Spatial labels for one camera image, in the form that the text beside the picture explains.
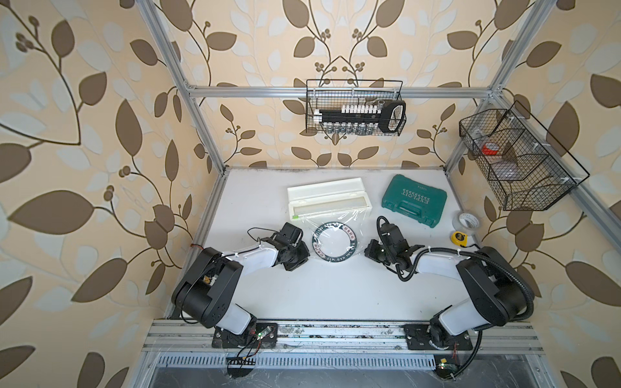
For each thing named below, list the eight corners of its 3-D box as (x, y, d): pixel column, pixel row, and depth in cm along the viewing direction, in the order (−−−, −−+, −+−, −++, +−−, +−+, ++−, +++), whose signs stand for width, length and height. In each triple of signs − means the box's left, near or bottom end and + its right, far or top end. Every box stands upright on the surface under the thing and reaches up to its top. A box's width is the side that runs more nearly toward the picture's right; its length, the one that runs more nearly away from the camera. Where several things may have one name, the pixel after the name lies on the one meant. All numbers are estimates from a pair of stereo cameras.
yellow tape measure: (450, 243, 96) (453, 240, 94) (450, 232, 99) (453, 229, 97) (464, 247, 95) (467, 244, 93) (464, 236, 98) (467, 233, 96)
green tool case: (374, 204, 108) (376, 198, 105) (388, 176, 120) (391, 169, 116) (436, 230, 100) (440, 223, 96) (445, 197, 111) (449, 190, 107)
